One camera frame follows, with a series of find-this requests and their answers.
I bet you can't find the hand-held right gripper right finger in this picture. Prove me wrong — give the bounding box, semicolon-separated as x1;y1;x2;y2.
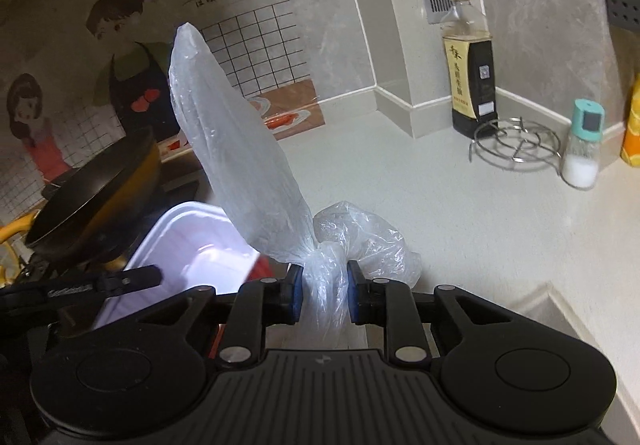
346;260;507;367

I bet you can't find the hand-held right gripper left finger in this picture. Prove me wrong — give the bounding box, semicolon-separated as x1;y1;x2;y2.
149;262;306;367

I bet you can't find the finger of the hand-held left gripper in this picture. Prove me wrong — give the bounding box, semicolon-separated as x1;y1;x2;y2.
0;264;164;310

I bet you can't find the clear plastic container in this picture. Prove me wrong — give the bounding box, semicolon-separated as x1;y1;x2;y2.
94;202;262;332

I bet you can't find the clear plastic bag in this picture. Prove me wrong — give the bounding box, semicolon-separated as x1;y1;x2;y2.
168;22;424;342

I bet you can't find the black frying pan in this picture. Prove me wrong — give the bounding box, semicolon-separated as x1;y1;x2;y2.
23;124;162;272

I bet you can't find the salt shaker with teal lid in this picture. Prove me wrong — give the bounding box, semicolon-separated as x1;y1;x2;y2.
559;98;606;190

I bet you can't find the orange juice bottle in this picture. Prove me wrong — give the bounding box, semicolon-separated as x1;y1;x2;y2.
619;74;640;169

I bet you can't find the yellow curved handle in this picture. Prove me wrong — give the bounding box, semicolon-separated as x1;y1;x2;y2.
0;209;42;287

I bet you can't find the round metal wire trivet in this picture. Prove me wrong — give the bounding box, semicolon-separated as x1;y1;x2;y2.
468;117;564;172

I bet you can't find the cartoon wall poster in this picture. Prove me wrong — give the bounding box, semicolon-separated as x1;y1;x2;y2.
0;0;352;206

